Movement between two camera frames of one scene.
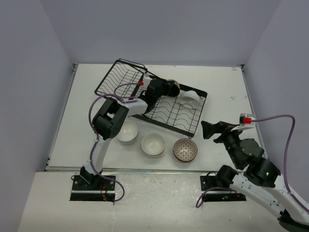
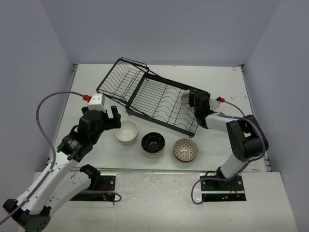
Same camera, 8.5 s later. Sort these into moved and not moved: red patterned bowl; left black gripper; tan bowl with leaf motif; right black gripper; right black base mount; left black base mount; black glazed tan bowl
Moved: black glazed tan bowl; left black gripper; right black gripper
Not moved: tan bowl with leaf motif; right black base mount; left black base mount; red patterned bowl
